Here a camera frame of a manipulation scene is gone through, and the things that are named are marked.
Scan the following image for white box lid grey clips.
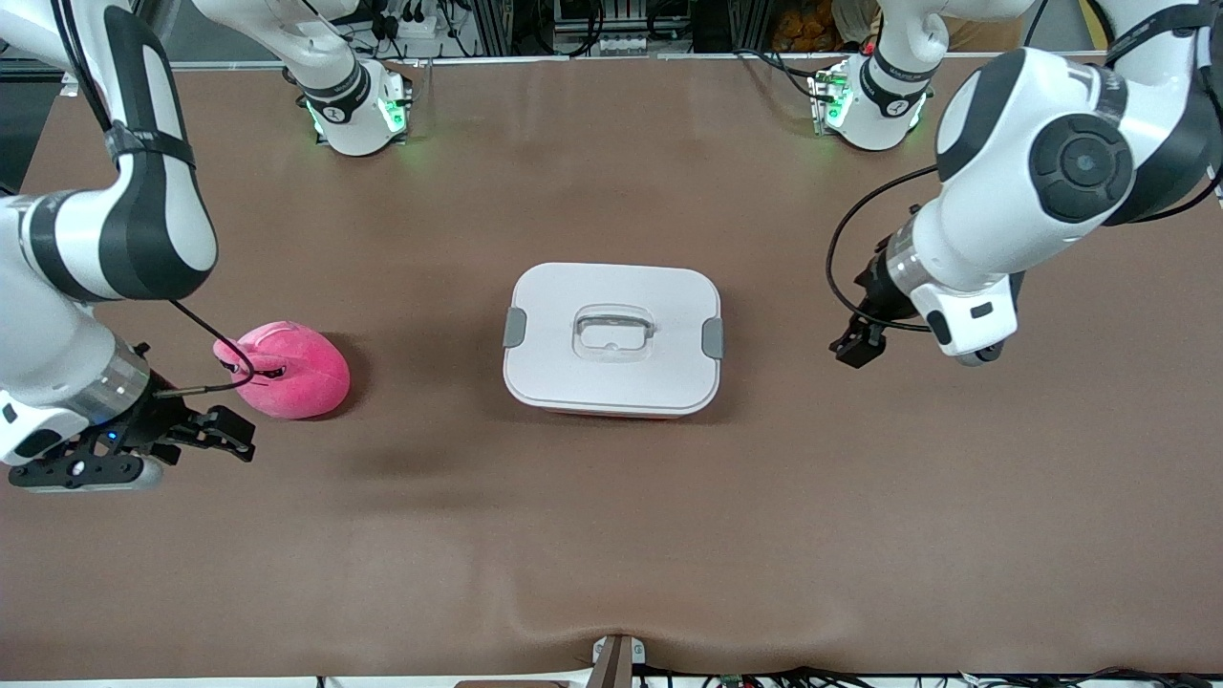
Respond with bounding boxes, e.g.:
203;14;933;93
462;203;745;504
503;262;724;419

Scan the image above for white power strip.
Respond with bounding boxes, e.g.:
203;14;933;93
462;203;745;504
377;0;450;39

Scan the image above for silver table edge rail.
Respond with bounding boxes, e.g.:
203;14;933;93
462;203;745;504
59;48;1128;97

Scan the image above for brown table mat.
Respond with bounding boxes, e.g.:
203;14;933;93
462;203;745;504
0;53;1223;681

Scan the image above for grey slotted metal bracket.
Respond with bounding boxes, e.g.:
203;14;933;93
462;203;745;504
554;0;694;56

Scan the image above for pink plush toy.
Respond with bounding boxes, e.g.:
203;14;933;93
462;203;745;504
212;321;352;421

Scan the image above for pink plastic storage box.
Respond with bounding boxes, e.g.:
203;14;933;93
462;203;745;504
540;407;689;422

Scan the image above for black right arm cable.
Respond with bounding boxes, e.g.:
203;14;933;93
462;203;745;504
53;0;257;397

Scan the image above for orange snack bag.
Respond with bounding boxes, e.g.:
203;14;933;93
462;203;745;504
772;8;842;54

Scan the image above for metal table clamp bracket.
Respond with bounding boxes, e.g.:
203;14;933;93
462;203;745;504
590;634;647;688

